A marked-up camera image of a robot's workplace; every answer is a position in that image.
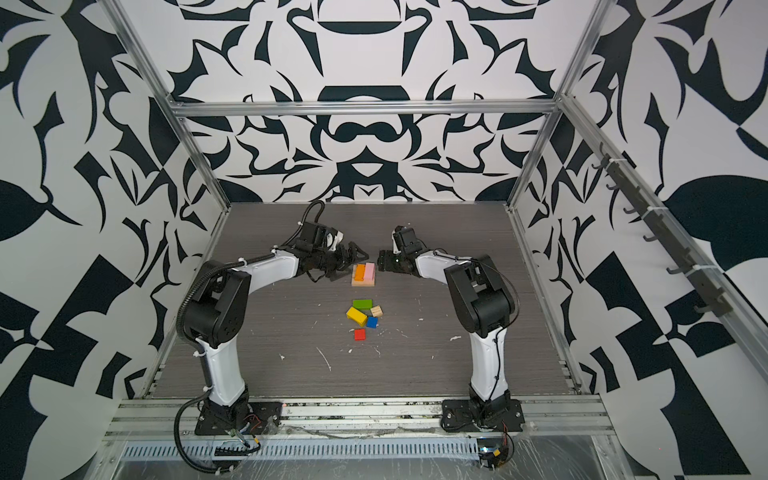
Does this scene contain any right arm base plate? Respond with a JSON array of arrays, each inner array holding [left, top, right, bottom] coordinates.
[[440, 397, 526, 433]]

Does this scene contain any small green circuit board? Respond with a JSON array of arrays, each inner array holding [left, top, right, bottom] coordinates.
[[477, 436, 515, 470]]

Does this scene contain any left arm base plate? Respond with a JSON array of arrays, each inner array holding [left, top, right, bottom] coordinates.
[[194, 400, 283, 436]]

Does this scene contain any green wood block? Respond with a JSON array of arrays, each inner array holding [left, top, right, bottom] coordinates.
[[353, 299, 373, 310]]

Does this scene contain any pink wood block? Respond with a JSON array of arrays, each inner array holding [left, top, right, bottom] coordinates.
[[363, 262, 376, 283]]

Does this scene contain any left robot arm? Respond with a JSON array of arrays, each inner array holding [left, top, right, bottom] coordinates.
[[176, 222, 369, 411]]

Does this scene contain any yellow wood block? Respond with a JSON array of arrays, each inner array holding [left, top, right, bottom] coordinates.
[[346, 307, 368, 327]]

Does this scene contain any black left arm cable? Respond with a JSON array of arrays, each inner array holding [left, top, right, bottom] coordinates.
[[173, 389, 262, 476]]

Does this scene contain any orange wood block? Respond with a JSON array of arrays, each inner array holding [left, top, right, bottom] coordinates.
[[353, 264, 366, 283]]

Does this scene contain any black hook rail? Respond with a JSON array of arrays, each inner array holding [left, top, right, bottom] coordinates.
[[594, 143, 733, 317]]

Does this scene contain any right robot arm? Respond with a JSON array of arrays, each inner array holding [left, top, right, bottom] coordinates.
[[377, 226, 519, 422]]

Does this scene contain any natural wood block front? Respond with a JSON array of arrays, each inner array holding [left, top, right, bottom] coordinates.
[[351, 267, 375, 287]]

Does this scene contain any white cable duct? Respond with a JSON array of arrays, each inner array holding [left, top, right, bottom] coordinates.
[[122, 437, 481, 462]]

